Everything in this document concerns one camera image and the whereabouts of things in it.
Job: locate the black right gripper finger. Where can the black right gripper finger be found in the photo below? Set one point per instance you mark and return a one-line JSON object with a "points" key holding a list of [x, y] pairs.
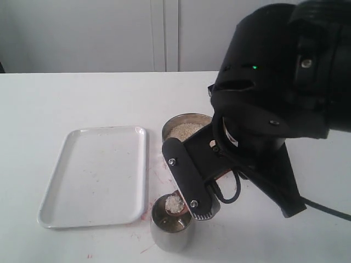
{"points": [[283, 187], [198, 197]]}

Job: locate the white rectangular plastic tray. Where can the white rectangular plastic tray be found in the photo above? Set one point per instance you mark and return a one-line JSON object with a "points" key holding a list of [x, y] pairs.
{"points": [[98, 180]]}

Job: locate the brown wooden spoon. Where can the brown wooden spoon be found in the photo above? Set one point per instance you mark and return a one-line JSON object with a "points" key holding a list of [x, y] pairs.
{"points": [[175, 205]]}

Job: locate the stainless steel cup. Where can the stainless steel cup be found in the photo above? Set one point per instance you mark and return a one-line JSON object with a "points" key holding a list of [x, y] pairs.
{"points": [[170, 232]]}

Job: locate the steel bowl of rice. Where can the steel bowl of rice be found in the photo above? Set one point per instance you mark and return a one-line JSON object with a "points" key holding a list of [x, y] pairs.
{"points": [[183, 126]]}

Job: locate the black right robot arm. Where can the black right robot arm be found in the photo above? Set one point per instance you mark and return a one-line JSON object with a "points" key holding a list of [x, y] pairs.
{"points": [[286, 75]]}

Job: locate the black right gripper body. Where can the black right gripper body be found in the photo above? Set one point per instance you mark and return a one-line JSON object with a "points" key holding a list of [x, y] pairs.
{"points": [[216, 149]]}

